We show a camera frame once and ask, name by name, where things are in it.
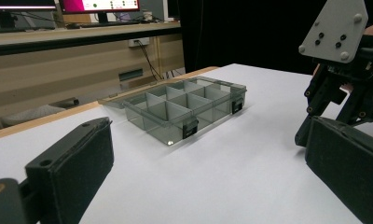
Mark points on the white table cover board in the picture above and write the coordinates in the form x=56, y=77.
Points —
x=222, y=180

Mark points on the clear grey compartment box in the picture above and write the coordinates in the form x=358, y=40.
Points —
x=175, y=107

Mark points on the dark grey object under desk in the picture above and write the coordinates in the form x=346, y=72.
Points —
x=35, y=113

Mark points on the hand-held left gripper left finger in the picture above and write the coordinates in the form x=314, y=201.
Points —
x=72, y=168

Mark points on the dark monitor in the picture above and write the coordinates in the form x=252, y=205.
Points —
x=20, y=4

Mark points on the white wall outlet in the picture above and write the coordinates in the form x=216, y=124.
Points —
x=138, y=42

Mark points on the black curtain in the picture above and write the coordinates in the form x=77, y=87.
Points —
x=253, y=34

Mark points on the black keyboard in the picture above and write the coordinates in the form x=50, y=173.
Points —
x=107, y=24

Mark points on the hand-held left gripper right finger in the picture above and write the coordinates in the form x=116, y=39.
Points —
x=349, y=165

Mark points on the wooden desk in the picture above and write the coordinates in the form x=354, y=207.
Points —
x=66, y=71

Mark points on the monitor with pink screen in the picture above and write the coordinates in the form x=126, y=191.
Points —
x=100, y=5

